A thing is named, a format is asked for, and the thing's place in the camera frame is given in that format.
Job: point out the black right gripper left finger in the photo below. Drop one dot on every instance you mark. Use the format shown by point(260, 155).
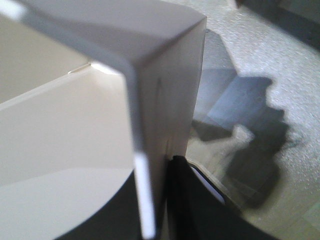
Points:
point(118, 219)

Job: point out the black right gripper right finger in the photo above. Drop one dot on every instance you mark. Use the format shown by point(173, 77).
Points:
point(195, 214)

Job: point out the white plastic trash bin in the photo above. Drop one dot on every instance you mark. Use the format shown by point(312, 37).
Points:
point(90, 92)

